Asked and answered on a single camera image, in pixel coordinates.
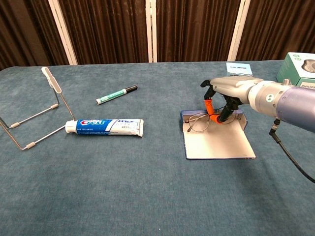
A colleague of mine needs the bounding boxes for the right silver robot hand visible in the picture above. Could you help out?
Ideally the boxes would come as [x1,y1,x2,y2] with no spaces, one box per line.
[200,76,264,125]

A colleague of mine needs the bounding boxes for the round metal-frame eyeglasses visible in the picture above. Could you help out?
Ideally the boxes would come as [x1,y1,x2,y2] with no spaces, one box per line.
[185,107,243,133]

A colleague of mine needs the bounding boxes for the blue cardboard glasses case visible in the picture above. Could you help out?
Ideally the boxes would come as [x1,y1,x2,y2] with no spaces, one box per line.
[180,109,257,160]

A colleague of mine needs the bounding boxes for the small light-blue speaker box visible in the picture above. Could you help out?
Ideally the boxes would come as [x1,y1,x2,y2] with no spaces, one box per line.
[225,62,254,77]

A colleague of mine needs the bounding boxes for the green Philips box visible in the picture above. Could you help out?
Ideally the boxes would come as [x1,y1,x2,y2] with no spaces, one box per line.
[276,52,315,87]

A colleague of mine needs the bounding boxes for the brown curtain panel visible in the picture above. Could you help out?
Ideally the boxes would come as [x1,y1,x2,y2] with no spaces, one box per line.
[156,0,241,62]
[236,0,315,61]
[58,0,149,65]
[0,0,68,71]

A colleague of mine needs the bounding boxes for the green marker pen black cap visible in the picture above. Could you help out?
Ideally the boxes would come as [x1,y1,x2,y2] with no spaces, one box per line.
[95,85,138,106]

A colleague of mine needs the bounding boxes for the Crest toothpaste tube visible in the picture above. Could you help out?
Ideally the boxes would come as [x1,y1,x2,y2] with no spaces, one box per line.
[64,118,145,138]

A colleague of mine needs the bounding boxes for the blue tablecloth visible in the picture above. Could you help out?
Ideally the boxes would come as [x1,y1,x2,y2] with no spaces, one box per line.
[0,59,315,236]

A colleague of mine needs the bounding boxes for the white screen frame post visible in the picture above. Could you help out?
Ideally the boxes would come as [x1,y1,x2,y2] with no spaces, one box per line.
[48,0,78,65]
[145,0,158,63]
[227,0,251,61]

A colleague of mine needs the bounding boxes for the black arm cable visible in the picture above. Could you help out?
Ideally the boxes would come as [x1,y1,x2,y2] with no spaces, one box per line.
[269,119,315,184]

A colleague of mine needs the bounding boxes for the metal wire stand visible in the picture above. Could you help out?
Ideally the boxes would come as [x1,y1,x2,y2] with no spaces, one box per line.
[0,66,76,151]

